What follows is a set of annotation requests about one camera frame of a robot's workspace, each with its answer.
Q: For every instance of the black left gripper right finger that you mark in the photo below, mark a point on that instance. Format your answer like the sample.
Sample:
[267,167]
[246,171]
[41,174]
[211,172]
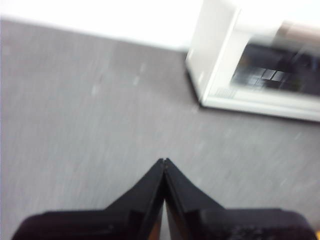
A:
[225,225]

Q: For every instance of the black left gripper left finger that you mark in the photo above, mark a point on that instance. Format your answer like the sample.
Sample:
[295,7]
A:
[100,225]

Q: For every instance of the white toaster oven housing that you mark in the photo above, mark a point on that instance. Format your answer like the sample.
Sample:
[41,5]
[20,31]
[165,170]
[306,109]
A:
[212,37]

